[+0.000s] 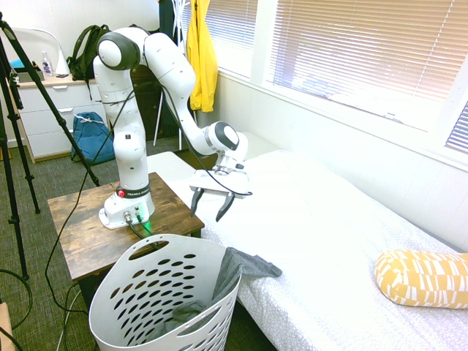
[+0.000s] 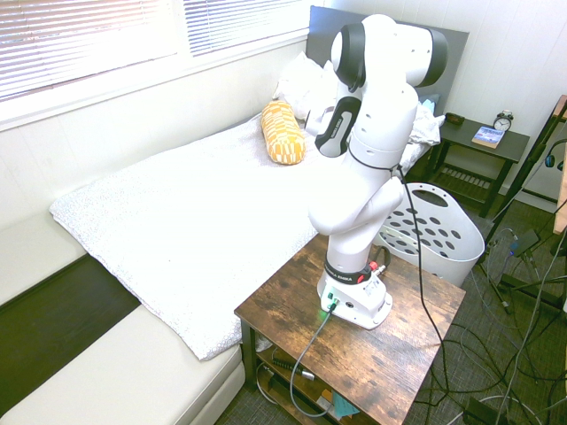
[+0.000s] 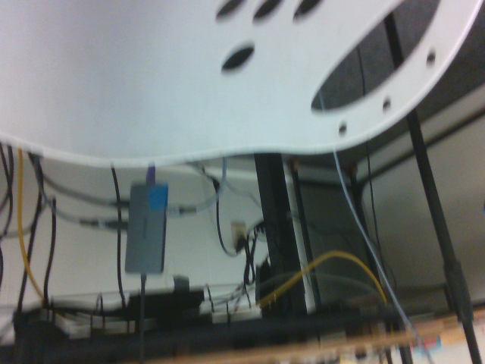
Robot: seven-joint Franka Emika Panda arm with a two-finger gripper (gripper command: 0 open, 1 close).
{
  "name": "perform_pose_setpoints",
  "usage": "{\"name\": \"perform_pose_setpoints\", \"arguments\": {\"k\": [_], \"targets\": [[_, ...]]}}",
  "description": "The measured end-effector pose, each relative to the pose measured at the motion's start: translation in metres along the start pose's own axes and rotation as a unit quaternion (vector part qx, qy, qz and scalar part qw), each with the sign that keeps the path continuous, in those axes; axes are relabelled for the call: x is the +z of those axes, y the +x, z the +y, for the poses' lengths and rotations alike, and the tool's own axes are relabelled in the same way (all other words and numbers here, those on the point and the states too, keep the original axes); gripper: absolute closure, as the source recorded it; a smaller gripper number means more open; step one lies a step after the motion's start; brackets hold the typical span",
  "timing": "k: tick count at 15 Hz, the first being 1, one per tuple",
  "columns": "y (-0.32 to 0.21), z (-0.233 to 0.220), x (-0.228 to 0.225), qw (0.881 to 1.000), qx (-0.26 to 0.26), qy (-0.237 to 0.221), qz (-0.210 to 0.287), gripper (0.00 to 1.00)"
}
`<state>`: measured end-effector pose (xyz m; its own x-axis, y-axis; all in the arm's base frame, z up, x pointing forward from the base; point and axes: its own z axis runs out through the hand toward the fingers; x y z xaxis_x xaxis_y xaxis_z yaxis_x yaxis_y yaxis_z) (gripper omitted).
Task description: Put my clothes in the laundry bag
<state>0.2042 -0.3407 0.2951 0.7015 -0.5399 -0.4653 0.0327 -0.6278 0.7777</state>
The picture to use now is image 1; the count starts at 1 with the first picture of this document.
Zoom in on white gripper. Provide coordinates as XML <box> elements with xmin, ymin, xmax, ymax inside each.
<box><xmin>189</xmin><ymin>153</ymin><xmax>253</xmax><ymax>223</ymax></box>

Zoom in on grey garment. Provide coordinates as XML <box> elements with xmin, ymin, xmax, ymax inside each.
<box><xmin>153</xmin><ymin>246</ymin><xmax>284</xmax><ymax>341</ymax></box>

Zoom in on white perforated laundry basket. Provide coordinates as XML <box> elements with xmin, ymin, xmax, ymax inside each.
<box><xmin>88</xmin><ymin>233</ymin><xmax>243</xmax><ymax>351</ymax></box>

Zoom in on cream bench cushion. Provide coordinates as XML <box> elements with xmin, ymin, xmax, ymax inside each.
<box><xmin>146</xmin><ymin>151</ymin><xmax>200</xmax><ymax>182</ymax></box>

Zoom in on white coat rack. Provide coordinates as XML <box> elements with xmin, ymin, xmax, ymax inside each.
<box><xmin>153</xmin><ymin>0</ymin><xmax>201</xmax><ymax>151</ymax></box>

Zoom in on dark wooden dresser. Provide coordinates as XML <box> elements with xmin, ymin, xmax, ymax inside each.
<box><xmin>129</xmin><ymin>64</ymin><xmax>198</xmax><ymax>143</ymax></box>

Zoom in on white bed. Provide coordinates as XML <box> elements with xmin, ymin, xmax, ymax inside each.
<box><xmin>148</xmin><ymin>148</ymin><xmax>468</xmax><ymax>351</ymax></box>

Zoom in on rustic wooden side table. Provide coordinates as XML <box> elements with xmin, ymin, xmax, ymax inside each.
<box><xmin>47</xmin><ymin>171</ymin><xmax>205</xmax><ymax>315</ymax></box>

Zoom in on yellow hanging jacket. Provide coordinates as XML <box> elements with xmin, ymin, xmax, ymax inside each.
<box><xmin>185</xmin><ymin>0</ymin><xmax>219</xmax><ymax>113</ymax></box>

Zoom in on narrow white window blinds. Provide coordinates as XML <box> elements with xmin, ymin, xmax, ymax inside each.
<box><xmin>181</xmin><ymin>0</ymin><xmax>259</xmax><ymax>80</ymax></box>
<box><xmin>445</xmin><ymin>101</ymin><xmax>468</xmax><ymax>149</ymax></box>

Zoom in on white drawer dresser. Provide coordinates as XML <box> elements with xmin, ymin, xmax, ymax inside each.
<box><xmin>14</xmin><ymin>76</ymin><xmax>110</xmax><ymax>164</ymax></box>

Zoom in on dark navy hanging garment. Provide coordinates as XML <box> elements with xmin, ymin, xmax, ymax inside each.
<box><xmin>158</xmin><ymin>0</ymin><xmax>184</xmax><ymax>110</ymax></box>

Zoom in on dark green backpack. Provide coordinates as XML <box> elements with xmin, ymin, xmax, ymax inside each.
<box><xmin>66</xmin><ymin>24</ymin><xmax>110</xmax><ymax>100</ymax></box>

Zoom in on white desk lamp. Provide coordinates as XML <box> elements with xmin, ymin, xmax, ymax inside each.
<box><xmin>10</xmin><ymin>27</ymin><xmax>70</xmax><ymax>78</ymax></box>

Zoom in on clear plastic bottle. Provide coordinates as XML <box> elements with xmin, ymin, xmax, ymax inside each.
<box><xmin>41</xmin><ymin>50</ymin><xmax>55</xmax><ymax>78</ymax></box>

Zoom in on grey box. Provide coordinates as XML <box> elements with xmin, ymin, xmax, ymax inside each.
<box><xmin>16</xmin><ymin>71</ymin><xmax>45</xmax><ymax>83</ymax></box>

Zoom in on yellow patterned bolster pillow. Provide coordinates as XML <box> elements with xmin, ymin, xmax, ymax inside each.
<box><xmin>374</xmin><ymin>249</ymin><xmax>468</xmax><ymax>310</ymax></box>

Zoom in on wide white window blinds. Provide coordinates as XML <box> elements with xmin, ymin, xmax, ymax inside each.
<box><xmin>265</xmin><ymin>0</ymin><xmax>468</xmax><ymax>105</ymax></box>

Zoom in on thin base cable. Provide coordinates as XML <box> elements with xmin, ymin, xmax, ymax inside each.
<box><xmin>138</xmin><ymin>217</ymin><xmax>162</xmax><ymax>252</ymax></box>

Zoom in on thick black base cable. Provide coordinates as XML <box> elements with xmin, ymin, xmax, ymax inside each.
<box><xmin>127</xmin><ymin>217</ymin><xmax>148</xmax><ymax>241</ymax></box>

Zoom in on blue drawstring bag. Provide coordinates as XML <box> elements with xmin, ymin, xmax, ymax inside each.
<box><xmin>71</xmin><ymin>111</ymin><xmax>118</xmax><ymax>165</ymax></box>

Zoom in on long black robot cable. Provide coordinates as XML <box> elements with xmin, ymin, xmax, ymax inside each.
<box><xmin>44</xmin><ymin>34</ymin><xmax>254</xmax><ymax>314</ymax></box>

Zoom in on white floor cable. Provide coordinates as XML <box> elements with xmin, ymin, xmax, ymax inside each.
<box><xmin>61</xmin><ymin>288</ymin><xmax>88</xmax><ymax>351</ymax></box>

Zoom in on black floor cable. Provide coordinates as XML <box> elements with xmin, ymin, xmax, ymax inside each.
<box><xmin>0</xmin><ymin>268</ymin><xmax>34</xmax><ymax>351</ymax></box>

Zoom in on black camera tripod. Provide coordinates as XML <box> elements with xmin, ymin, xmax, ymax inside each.
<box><xmin>0</xmin><ymin>10</ymin><xmax>100</xmax><ymax>281</ymax></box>

